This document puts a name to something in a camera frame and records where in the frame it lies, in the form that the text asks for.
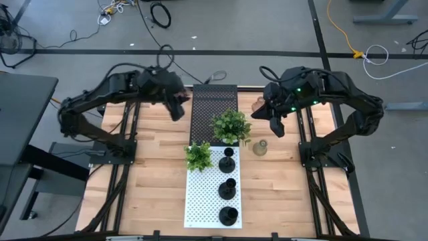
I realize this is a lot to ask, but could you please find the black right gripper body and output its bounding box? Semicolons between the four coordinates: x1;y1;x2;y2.
263;82;300;118

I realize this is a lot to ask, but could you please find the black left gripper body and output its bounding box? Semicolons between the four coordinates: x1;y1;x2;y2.
136;68;187;101

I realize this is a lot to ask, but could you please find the pink ribbed glass candle holder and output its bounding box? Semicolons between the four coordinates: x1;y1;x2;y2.
251;96;268;113

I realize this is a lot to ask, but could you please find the small beige glass vase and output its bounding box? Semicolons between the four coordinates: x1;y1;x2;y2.
251;139;269;157

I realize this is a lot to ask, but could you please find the black perforated metal shelf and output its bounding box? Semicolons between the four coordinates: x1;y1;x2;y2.
189;84;240;147

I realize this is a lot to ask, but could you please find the large green plant white pot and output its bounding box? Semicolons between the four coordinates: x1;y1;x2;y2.
210;107;253;147

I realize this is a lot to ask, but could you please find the small green plant white pot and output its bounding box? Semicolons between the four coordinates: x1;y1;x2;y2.
183;141;215;173

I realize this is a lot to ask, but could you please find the white perforated metal shelf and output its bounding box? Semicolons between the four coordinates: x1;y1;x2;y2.
183;145;243;230

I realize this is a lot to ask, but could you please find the grey desk foot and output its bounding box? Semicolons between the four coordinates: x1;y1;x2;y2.
384;101;428;112

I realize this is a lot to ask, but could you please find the grey desk leg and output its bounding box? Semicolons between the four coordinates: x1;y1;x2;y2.
349;0;419;25

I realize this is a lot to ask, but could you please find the black desk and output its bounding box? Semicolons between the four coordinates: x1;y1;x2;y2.
0;72;91;232

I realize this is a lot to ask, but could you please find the long black floor cable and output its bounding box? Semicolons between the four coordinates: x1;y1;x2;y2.
136;0;205;85

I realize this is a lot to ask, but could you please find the black coiled cable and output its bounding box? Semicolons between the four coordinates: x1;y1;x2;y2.
149;1;173;29

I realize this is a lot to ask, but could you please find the white cable bundle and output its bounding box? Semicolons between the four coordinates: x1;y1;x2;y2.
96;0;136;27

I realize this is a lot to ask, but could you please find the yellow extension cable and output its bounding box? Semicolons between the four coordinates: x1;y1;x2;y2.
326;0;365;60

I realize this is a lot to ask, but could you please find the white floor cable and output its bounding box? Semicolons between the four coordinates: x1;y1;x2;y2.
362;44;428;81

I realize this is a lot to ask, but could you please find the black aluminium table frame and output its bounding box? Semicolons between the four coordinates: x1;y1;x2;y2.
75;83;371;241

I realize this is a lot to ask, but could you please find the black cable tangle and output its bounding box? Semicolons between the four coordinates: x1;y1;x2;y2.
405;28;428;57

